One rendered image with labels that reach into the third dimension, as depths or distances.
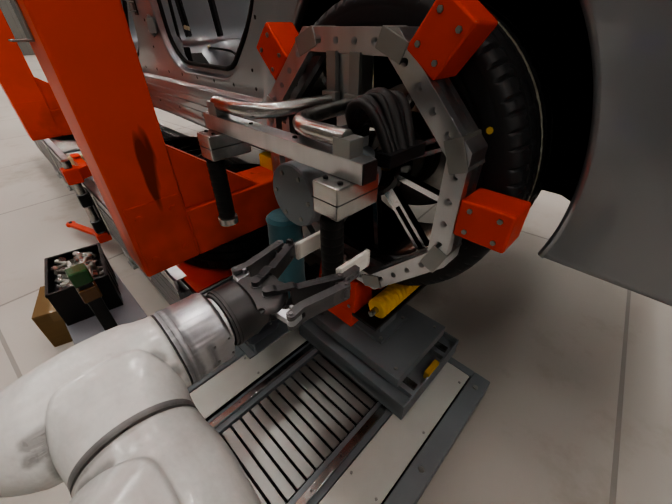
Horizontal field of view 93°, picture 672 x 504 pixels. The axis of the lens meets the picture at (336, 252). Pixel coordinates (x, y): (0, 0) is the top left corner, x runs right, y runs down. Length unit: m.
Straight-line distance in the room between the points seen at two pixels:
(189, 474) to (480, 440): 1.11
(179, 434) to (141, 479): 0.04
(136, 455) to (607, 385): 1.58
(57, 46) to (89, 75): 0.06
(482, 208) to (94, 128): 0.82
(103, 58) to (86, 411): 0.73
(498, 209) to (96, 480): 0.55
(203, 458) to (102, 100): 0.77
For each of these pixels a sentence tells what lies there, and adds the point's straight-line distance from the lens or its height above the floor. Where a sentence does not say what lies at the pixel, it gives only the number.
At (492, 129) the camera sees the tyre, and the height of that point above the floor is 0.98.
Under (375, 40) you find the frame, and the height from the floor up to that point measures 1.10.
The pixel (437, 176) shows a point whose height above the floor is 0.80.
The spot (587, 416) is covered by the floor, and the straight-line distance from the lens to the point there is 1.54.
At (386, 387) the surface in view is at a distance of 1.15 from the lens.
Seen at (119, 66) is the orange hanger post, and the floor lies 1.05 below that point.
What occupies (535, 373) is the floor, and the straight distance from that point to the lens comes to 1.56.
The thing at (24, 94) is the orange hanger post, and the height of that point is 0.78.
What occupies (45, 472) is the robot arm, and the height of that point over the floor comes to 0.84.
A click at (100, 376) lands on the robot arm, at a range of 0.35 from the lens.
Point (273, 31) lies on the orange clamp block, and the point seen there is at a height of 1.11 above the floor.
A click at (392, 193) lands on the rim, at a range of 0.78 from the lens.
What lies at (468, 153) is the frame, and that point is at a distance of 0.55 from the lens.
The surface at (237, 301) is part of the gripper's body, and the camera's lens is 0.39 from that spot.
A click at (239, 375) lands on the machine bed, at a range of 1.29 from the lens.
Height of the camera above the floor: 1.12
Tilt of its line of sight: 36 degrees down
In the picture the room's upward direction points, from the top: straight up
